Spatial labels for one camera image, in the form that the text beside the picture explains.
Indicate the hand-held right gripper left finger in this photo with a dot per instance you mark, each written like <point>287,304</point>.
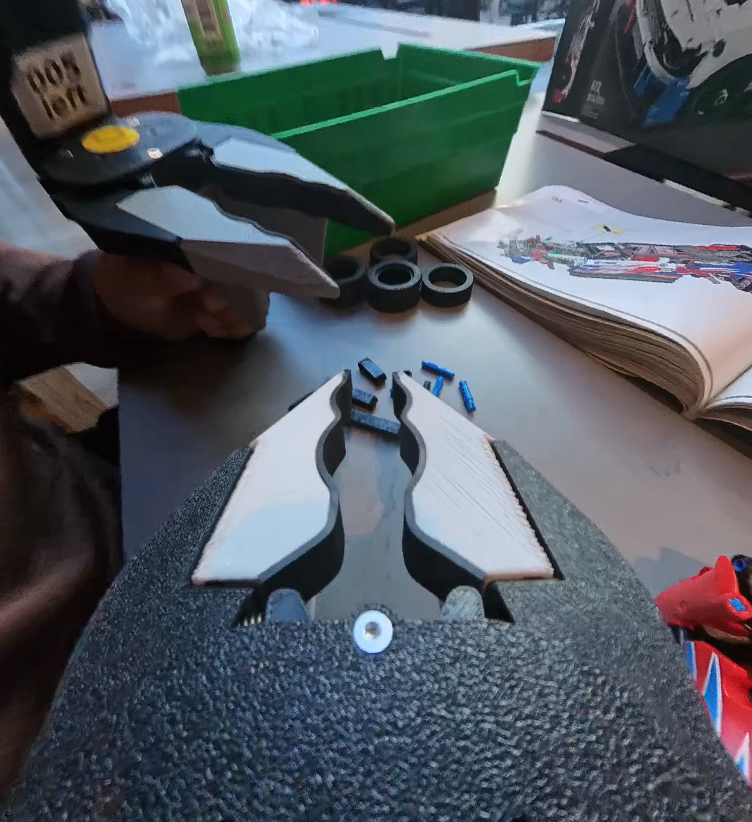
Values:
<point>266,507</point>

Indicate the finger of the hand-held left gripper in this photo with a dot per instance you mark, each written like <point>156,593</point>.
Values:
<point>234,247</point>
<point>286,176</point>

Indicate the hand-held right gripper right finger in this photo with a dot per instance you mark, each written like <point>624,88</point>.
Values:
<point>472,507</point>

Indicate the blue toy connector pin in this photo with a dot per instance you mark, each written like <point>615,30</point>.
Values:
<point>467,395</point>
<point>438,369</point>
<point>438,386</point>

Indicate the long black toy beam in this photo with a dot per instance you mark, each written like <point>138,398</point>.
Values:
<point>376,423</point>

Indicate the green plastic bin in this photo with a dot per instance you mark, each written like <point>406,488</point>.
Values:
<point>414,148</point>

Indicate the small black toy brick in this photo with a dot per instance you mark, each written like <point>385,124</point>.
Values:
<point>372,370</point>
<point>364,399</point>

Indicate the person's left forearm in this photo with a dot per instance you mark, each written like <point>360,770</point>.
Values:
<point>29,302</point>

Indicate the grey desk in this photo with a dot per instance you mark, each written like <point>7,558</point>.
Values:
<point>575,449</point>

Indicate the person's left hand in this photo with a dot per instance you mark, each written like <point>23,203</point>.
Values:
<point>170,302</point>

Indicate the black rubber toy tire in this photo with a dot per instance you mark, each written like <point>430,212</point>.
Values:
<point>433,292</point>
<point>350,282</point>
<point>379,247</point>
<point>379,295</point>

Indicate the clear plastic bag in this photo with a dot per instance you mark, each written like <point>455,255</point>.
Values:
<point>273,32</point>

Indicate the green drink can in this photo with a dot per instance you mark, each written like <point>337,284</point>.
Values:
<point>212,35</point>

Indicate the white table with wooden edge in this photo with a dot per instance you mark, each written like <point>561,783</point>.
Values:
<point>382,32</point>

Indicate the open instruction booklet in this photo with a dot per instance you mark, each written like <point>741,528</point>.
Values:
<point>671,308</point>

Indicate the red black toy car model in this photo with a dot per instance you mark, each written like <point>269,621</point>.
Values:
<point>735,693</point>

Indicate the toy car set box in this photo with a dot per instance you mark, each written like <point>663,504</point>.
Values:
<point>671,96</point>

